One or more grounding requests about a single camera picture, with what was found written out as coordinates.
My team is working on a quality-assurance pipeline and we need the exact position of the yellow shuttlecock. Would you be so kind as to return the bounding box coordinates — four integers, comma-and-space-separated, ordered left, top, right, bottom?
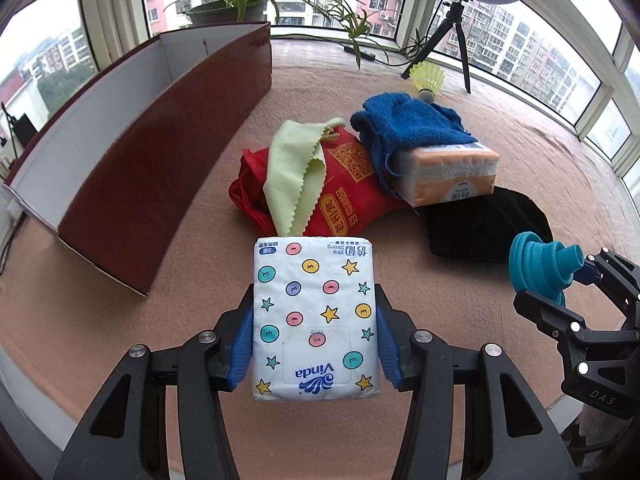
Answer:
409, 61, 445, 104

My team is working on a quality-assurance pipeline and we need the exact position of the blue towel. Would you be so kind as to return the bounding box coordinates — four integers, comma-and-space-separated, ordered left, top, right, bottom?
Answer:
349, 92, 477, 195

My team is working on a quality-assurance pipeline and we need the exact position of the black remote control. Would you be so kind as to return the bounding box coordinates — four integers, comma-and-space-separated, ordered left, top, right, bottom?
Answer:
343, 44, 376, 62

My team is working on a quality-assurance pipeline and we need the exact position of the orange tissue pack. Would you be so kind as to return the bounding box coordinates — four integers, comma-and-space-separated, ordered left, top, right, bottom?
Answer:
390, 142, 500, 208

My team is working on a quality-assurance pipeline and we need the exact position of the pink table mat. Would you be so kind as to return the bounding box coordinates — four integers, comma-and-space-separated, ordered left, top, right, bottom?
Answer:
1, 44, 639, 479

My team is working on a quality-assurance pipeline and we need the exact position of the brown cardboard box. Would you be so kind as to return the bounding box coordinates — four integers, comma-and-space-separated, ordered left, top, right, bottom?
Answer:
4, 23, 272, 295

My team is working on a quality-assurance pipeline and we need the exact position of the potted spider plant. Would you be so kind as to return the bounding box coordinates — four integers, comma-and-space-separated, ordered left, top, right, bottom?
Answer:
164, 0, 388, 62

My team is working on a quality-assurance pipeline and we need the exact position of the teal silicone funnel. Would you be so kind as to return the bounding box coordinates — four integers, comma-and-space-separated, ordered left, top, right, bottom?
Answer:
509, 232, 585, 307

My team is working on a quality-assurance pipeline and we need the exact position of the black fabric pouch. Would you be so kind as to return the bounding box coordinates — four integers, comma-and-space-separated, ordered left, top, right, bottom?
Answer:
416, 186, 553, 263

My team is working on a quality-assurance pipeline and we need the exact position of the light green cloth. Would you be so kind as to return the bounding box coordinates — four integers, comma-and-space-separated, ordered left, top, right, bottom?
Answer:
262, 117, 346, 236

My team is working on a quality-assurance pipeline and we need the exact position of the red fabric bag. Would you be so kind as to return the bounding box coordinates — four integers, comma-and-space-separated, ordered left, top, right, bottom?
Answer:
229, 127, 408, 236

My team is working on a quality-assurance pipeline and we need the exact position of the white Vinda tissue pack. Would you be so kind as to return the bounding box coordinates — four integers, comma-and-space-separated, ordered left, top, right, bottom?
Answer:
252, 236, 380, 402

